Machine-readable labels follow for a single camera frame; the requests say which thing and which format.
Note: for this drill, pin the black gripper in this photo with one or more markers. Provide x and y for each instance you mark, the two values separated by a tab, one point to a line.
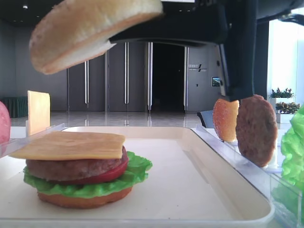
231	23

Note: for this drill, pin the sesame top bun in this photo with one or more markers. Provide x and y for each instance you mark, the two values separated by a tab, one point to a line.
75	31

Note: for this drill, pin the sesame bun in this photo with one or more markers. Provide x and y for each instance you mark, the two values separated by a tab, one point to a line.
225	119
75	31

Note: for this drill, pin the upright brown meat patty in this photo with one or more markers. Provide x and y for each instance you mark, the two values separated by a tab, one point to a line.
256	130

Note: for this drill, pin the upright green lettuce leaf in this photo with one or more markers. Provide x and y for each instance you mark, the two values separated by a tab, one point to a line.
292	147

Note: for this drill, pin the green lettuce leaf in burger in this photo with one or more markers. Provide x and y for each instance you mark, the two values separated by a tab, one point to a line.
136	172

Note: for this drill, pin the red tomato slice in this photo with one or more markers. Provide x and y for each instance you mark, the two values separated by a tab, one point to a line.
111	174

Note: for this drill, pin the yellow cheese slice on burger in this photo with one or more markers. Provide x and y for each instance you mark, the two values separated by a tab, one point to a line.
67	146

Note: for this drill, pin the upright yellow cheese slice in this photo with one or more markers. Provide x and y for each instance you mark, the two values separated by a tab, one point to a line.
38	112

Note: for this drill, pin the brown meat patty in burger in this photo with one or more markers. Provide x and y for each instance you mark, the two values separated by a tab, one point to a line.
71	170

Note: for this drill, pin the upper potted plant box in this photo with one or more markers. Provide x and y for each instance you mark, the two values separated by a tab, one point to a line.
287	93

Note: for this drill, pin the potted plant box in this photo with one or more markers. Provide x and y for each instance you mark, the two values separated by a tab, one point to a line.
287	93
286	111

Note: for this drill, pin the lower potted plant box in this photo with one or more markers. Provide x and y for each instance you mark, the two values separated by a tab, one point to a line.
286	111

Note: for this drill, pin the middle dark double door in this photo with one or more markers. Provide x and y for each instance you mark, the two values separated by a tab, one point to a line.
127	77

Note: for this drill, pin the dark double door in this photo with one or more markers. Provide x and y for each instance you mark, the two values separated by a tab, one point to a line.
86	81
127	77

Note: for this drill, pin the left dark double door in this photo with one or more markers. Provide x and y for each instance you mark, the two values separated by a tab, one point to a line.
86	81

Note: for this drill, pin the cream rectangular tray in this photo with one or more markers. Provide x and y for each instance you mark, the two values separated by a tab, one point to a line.
189	186

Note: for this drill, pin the right clear acrylic rack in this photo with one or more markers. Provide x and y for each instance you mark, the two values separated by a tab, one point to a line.
286	198

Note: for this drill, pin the clear acrylic rack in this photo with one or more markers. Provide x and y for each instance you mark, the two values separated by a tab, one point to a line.
8	148
286	198

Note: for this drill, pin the bottom bun half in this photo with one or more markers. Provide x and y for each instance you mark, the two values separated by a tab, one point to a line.
82	203

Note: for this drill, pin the green draped table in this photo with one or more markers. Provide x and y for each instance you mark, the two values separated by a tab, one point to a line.
17	106

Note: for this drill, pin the upright pink ham slice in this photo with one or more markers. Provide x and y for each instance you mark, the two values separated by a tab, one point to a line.
5	124

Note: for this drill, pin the left clear acrylic rack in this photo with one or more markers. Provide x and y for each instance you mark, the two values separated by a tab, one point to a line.
8	148

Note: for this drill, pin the wall display screen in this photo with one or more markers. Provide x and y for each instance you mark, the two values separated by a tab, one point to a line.
216	81

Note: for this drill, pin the wall sign lettering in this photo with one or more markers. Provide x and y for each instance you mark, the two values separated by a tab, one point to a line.
197	68

